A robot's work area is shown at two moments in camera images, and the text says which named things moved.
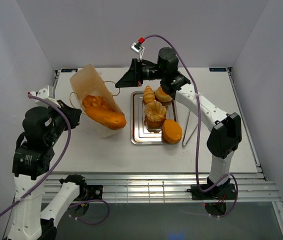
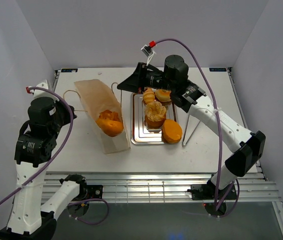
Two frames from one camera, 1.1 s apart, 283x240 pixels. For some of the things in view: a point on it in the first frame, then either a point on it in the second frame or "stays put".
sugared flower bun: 155,114 stays put
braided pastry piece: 91,101 -> 108,117
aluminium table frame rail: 250,187 stays put
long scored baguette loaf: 111,119 stays put
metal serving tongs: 193,122 stays put
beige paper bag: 88,82 -> 98,97
